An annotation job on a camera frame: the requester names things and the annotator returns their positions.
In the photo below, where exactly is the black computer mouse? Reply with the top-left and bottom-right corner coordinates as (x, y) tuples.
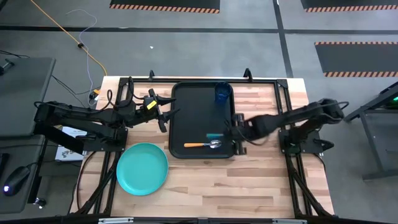
(2, 166), (31, 197)

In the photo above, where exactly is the black neighbouring table stand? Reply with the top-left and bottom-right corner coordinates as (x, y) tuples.
(343, 82), (398, 182)

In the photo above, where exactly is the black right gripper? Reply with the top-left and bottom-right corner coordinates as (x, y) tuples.
(224, 113), (276, 156)

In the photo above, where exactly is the orange-handled metal spoon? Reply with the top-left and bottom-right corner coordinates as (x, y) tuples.
(183, 139), (223, 149)

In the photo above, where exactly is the black aluminium table frame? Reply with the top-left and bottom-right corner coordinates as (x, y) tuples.
(70, 76), (334, 220)

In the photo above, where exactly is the thin grey floor cable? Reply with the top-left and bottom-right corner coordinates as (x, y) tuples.
(65, 9), (98, 95)

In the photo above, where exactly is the teal round plate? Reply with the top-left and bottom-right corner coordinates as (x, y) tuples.
(116, 142), (170, 197)

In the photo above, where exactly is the grey side desk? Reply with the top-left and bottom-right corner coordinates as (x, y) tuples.
(0, 57), (57, 138)

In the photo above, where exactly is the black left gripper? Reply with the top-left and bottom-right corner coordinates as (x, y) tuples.
(135, 88), (181, 134)

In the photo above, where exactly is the hazard-striped black floor mat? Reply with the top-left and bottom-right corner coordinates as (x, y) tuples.
(109, 0), (221, 14)
(300, 0), (398, 14)
(314, 41), (398, 78)

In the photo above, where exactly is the orange floor cable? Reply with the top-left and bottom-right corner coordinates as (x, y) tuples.
(29, 0), (108, 77)

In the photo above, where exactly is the black serving tray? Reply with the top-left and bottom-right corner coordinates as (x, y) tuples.
(168, 80), (236, 160)

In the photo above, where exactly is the blue faceted plastic cup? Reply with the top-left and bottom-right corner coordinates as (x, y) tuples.
(214, 81), (233, 105)

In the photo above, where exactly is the dark mouse desk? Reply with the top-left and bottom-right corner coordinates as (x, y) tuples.
(0, 134), (47, 215)

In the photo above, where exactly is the white printed paper sheet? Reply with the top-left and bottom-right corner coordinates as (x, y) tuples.
(55, 126), (88, 162)

